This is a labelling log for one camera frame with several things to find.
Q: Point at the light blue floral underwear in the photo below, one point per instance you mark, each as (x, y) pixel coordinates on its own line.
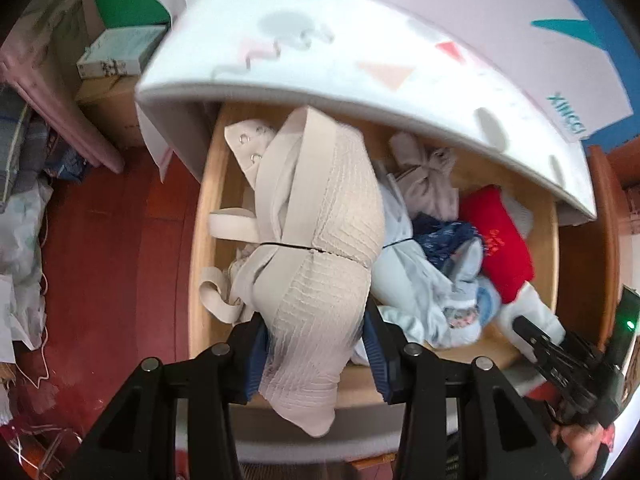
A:
(470, 310)

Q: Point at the plaid blanket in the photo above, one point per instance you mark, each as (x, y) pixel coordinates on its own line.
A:
(17, 145)

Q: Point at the blue crumpled cloth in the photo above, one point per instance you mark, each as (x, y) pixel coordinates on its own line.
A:
(65, 165)

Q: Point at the beige bra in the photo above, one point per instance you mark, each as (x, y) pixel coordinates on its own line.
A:
(320, 220)

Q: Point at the wooden drawer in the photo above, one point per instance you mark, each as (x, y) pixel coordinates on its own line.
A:
(542, 240)

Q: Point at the person's right hand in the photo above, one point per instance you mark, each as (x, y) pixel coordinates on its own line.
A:
(580, 452)

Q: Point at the white printed quilt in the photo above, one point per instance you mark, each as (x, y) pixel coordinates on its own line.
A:
(22, 260)

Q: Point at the pale grey underwear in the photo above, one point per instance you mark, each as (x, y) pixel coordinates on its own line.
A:
(520, 217)

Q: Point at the plain light blue underwear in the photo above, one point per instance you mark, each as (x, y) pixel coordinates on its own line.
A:
(400, 280)

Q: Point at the teal white flat box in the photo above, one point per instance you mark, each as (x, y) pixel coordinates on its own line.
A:
(122, 50)

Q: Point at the red underwear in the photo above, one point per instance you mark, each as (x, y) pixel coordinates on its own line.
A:
(495, 245)

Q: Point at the taupe rolled underwear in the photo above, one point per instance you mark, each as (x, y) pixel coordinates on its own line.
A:
(430, 185)

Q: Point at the brown wooden cabinet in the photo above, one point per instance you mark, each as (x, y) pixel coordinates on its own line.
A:
(600, 240)

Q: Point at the navy floral lace underwear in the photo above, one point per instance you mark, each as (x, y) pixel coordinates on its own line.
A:
(440, 240)

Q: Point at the cardboard box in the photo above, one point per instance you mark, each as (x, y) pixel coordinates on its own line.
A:
(112, 110)

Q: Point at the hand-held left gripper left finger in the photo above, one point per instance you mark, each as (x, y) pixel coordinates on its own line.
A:
(255, 360)

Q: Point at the white underwear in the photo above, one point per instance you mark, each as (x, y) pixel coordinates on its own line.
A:
(530, 310)

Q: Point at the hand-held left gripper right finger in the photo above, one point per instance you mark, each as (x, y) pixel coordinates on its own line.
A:
(377, 360)

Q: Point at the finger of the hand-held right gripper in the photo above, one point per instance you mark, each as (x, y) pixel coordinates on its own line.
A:
(587, 350)
(537, 342)

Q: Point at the white patterned storage bin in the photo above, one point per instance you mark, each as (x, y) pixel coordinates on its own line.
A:
(350, 55)

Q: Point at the pink printed curtain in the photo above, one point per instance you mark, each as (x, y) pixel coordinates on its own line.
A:
(65, 90)

